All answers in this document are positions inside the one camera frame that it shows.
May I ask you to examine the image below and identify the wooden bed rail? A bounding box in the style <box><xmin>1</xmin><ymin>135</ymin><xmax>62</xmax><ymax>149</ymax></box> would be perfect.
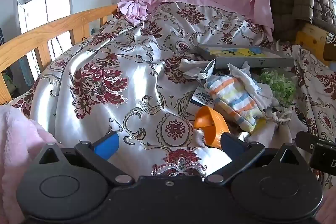
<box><xmin>0</xmin><ymin>5</ymin><xmax>118</xmax><ymax>105</ymax></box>

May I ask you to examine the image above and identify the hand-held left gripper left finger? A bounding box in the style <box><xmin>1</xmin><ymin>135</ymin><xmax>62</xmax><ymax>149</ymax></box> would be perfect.
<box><xmin>39</xmin><ymin>132</ymin><xmax>135</xmax><ymax>186</ymax></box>

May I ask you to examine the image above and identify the pastel striped cloth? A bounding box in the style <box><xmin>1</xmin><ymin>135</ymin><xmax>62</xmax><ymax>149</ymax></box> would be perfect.
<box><xmin>204</xmin><ymin>74</ymin><xmax>263</xmax><ymax>132</ymax></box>

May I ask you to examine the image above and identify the white drawstring pouch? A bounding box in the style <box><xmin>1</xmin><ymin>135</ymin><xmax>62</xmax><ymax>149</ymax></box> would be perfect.
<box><xmin>251</xmin><ymin>109</ymin><xmax>300</xmax><ymax>143</ymax></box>

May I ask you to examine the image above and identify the orange plastic cup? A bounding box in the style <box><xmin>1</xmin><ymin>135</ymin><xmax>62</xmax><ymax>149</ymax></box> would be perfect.
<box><xmin>194</xmin><ymin>105</ymin><xmax>231</xmax><ymax>149</ymax></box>

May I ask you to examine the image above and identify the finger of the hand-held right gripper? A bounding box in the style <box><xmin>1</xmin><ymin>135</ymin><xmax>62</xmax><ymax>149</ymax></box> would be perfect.
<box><xmin>295</xmin><ymin>131</ymin><xmax>336</xmax><ymax>154</ymax></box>

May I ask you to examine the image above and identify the floral satin bedspread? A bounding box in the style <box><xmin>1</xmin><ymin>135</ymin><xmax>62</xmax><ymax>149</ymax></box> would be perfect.
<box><xmin>10</xmin><ymin>1</ymin><xmax>336</xmax><ymax>188</ymax></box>

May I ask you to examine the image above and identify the grey white cloth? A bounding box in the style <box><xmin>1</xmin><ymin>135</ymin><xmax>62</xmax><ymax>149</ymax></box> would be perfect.
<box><xmin>180</xmin><ymin>57</ymin><xmax>217</xmax><ymax>81</ymax></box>

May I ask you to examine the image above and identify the jar of green pieces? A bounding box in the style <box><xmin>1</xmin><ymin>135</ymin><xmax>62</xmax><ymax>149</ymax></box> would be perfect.
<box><xmin>259</xmin><ymin>69</ymin><xmax>298</xmax><ymax>109</ymax></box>

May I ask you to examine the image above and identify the pale wooden bed frame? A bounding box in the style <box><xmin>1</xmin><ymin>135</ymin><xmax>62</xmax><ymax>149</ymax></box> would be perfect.
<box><xmin>295</xmin><ymin>22</ymin><xmax>336</xmax><ymax>65</ymax></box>

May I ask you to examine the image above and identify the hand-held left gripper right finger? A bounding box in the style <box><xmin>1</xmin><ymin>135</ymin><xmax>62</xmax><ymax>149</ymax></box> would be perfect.
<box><xmin>205</xmin><ymin>132</ymin><xmax>306</xmax><ymax>186</ymax></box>

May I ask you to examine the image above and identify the blue white carton box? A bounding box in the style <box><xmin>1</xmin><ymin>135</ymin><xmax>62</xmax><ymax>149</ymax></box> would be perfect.
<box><xmin>185</xmin><ymin>82</ymin><xmax>216</xmax><ymax>119</ymax></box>

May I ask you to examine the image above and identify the bright window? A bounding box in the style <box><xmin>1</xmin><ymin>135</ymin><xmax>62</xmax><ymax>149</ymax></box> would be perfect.
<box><xmin>17</xmin><ymin>0</ymin><xmax>72</xmax><ymax>62</ymax></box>

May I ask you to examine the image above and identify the pink fluffy blanket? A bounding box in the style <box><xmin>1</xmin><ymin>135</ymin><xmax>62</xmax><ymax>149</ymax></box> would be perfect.
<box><xmin>0</xmin><ymin>105</ymin><xmax>63</xmax><ymax>224</ymax></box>

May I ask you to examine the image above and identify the grey cartoon print tray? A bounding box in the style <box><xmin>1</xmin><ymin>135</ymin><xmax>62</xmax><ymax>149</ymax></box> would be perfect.
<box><xmin>197</xmin><ymin>44</ymin><xmax>295</xmax><ymax>69</ymax></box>

